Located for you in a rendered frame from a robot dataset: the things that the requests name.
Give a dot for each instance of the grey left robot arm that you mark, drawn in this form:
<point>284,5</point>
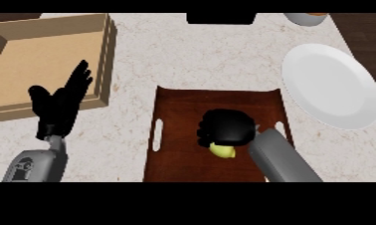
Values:
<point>39,162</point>

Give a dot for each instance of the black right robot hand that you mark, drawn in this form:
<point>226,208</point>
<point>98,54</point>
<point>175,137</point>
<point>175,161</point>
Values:
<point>228,128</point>

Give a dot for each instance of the light wooden box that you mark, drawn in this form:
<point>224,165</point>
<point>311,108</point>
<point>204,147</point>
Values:
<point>50,66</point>

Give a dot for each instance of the black appliance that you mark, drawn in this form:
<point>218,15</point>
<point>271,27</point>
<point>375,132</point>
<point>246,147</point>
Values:
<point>222,18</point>

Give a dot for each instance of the white plate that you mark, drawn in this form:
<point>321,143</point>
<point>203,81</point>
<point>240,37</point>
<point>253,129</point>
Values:
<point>331,85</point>

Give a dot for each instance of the dark brown wooden tray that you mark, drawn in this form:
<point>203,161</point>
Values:
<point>187,142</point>

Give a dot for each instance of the grey bowl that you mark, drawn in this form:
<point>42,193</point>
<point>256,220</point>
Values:
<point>306,18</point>

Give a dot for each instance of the yellow lemon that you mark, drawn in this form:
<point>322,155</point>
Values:
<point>224,150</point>

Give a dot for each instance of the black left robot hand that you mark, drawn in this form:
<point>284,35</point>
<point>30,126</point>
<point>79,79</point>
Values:
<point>58,109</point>

